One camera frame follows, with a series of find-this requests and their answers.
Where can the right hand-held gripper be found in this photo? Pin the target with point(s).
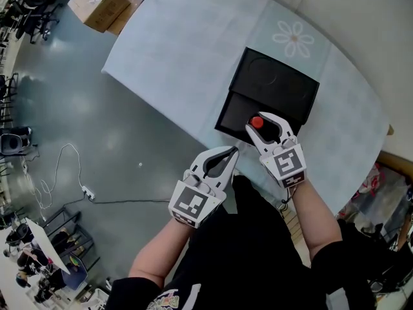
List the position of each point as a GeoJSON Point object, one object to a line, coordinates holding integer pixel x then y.
{"type": "Point", "coordinates": [285, 163]}

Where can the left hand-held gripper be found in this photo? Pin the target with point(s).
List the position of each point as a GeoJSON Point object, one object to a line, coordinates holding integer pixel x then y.
{"type": "Point", "coordinates": [193, 202]}

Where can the small red-capped bottle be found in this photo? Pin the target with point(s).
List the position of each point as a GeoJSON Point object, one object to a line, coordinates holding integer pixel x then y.
{"type": "Point", "coordinates": [257, 121]}

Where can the black box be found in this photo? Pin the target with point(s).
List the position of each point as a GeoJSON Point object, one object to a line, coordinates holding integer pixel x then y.
{"type": "Point", "coordinates": [271, 79]}

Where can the person's left forearm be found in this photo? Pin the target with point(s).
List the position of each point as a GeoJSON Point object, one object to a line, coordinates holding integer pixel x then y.
{"type": "Point", "coordinates": [161, 254]}

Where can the person's right forearm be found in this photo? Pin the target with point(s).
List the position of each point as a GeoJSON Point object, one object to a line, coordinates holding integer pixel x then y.
{"type": "Point", "coordinates": [313, 218]}

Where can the flat cardboard box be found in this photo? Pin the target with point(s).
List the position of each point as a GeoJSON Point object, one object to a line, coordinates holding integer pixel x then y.
{"type": "Point", "coordinates": [124, 23]}

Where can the large cardboard box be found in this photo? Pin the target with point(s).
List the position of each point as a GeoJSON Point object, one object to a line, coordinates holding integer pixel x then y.
{"type": "Point", "coordinates": [98, 6]}

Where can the person's black shirt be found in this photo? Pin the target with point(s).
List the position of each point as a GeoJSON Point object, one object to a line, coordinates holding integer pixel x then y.
{"type": "Point", "coordinates": [245, 257]}

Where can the light blue flowered tablecloth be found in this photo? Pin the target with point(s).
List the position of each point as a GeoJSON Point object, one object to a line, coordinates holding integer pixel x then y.
{"type": "Point", "coordinates": [180, 50]}

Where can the white power strip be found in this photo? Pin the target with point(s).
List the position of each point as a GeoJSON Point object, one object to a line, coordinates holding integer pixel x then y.
{"type": "Point", "coordinates": [88, 192]}

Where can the black metal rack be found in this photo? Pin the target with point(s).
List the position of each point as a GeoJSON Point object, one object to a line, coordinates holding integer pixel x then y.
{"type": "Point", "coordinates": [72, 234]}

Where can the blue chair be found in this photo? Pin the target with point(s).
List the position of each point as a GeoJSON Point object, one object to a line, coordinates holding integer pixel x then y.
{"type": "Point", "coordinates": [75, 274]}

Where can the white plastic basket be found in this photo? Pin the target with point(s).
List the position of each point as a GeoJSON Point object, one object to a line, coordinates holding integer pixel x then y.
{"type": "Point", "coordinates": [96, 299]}

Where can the white table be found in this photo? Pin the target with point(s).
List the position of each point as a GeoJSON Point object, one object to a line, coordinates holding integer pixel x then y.
{"type": "Point", "coordinates": [48, 244]}

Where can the grey bin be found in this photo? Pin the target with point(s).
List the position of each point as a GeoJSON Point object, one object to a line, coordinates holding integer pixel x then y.
{"type": "Point", "coordinates": [9, 143]}

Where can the black office chair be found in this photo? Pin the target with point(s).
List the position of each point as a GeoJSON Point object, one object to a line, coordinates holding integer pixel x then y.
{"type": "Point", "coordinates": [35, 15]}

